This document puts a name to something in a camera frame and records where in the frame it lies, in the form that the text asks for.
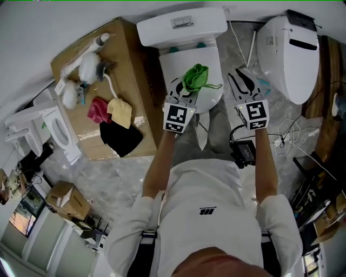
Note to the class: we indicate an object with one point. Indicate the person's white shirt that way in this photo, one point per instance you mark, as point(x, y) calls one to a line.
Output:
point(205, 189)

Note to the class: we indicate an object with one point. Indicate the person's left forearm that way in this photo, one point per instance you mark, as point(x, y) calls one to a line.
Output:
point(158, 167)

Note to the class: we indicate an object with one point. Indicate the small cardboard box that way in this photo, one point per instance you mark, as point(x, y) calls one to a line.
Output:
point(67, 201)

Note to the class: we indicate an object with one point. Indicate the black router with antennas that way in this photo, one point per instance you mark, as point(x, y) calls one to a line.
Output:
point(92, 230)

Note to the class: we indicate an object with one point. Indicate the white smart toilet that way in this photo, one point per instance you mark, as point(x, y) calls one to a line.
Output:
point(286, 67)

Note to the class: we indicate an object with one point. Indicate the person's right forearm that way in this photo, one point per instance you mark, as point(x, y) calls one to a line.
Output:
point(266, 167)

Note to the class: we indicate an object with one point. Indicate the black cloth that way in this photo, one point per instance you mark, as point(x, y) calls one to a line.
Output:
point(121, 140)

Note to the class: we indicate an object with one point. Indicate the teal plastic piece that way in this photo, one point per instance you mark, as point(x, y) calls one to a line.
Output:
point(262, 81)
point(268, 91)

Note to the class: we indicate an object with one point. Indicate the black metal rack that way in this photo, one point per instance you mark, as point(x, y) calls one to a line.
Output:
point(311, 175)

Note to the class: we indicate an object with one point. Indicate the white toilet brush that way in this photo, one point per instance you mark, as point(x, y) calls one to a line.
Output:
point(251, 48)

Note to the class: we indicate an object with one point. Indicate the computer monitor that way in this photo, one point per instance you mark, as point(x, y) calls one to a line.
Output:
point(25, 213)

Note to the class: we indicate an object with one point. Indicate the wooden slatted bench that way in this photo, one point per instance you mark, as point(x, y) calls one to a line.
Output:
point(329, 108)

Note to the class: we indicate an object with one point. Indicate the yellow cloth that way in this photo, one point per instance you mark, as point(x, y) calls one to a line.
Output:
point(120, 112)

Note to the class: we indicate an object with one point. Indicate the teal hand tool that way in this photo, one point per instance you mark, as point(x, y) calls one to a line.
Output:
point(82, 93)

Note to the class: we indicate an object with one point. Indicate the white toilet with tank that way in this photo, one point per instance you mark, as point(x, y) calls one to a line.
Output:
point(183, 36)

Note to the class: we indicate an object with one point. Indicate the teal hinge cap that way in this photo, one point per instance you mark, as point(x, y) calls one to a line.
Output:
point(200, 45)
point(173, 50)

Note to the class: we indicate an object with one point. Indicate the black waist device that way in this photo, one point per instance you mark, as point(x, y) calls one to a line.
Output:
point(244, 152)

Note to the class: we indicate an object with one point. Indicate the person's face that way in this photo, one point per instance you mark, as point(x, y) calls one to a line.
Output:
point(219, 263)

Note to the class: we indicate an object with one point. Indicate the person's grey trousers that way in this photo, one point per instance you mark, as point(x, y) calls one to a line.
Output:
point(219, 135)

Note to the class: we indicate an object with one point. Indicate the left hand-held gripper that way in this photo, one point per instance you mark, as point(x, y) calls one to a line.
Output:
point(175, 117)

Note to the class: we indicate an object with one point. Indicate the small white fluffy duster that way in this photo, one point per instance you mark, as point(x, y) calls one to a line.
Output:
point(70, 94)

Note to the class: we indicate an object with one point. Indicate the red cloth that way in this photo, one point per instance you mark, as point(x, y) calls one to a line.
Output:
point(97, 111)

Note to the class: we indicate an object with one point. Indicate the chrome flush button plate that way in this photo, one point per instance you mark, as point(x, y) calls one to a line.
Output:
point(182, 22)

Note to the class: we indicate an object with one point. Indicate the large cardboard box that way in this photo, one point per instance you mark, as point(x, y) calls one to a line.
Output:
point(127, 59)

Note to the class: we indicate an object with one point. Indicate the green microfibre cloth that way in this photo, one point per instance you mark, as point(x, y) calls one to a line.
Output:
point(196, 77)

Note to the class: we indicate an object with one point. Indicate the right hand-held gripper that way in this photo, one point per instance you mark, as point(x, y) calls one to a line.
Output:
point(255, 113)

